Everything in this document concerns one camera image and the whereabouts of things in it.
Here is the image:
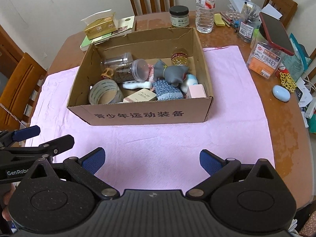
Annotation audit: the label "pink knitted cloth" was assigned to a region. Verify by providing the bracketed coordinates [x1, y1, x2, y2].
[147, 64, 154, 82]

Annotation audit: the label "empty clear plastic jar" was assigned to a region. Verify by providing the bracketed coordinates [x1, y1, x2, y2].
[103, 53, 133, 66]

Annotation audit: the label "wooden chair right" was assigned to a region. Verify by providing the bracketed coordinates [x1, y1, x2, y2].
[262, 0, 298, 28]

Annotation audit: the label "black lid glass jar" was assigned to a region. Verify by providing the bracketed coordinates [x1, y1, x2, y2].
[169, 5, 190, 27]

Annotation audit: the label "clear water bottle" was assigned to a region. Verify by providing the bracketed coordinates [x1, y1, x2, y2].
[196, 0, 216, 34]

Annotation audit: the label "blue knitted cloth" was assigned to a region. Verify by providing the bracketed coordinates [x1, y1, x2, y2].
[153, 80, 184, 101]

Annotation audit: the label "brown cardboard box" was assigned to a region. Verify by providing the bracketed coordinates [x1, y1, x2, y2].
[67, 27, 214, 126]

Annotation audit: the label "gold tissue pack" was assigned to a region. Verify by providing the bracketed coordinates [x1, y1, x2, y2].
[81, 9, 118, 40]

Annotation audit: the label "light blue white ball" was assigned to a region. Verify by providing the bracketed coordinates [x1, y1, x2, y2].
[180, 74, 198, 94]

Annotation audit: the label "gold ornament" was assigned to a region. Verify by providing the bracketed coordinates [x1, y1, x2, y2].
[280, 73, 297, 93]

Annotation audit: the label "clear pen holder jar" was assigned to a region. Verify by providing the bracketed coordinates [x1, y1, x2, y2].
[237, 1, 261, 43]

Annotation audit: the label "clear jar brown contents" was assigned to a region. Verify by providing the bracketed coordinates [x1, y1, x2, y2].
[112, 59, 150, 83]

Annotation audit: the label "white plastic bottle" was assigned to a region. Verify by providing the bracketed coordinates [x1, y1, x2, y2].
[122, 81, 153, 90]

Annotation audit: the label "grey plush toy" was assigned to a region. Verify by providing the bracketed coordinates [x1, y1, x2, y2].
[154, 59, 189, 87]

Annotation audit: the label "red smartphone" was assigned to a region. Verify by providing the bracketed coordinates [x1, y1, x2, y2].
[259, 12, 295, 56]

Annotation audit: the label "teal packet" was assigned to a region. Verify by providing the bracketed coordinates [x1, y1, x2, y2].
[282, 33, 311, 82]

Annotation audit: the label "jar of gold beads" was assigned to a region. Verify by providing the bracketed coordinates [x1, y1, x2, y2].
[170, 48, 188, 66]

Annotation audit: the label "yellow sticky notes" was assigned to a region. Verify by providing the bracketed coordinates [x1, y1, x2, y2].
[214, 13, 226, 26]

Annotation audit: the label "pink cosmetics box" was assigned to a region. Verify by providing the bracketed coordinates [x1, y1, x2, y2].
[186, 84, 207, 99]

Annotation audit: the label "thick green white book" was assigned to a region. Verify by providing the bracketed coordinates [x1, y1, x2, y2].
[80, 16, 135, 51]

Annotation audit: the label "wooden chair left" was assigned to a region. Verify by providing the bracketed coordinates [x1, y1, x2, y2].
[1, 53, 47, 131]

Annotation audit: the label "wooden toy car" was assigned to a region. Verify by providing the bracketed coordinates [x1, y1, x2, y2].
[101, 67, 114, 80]

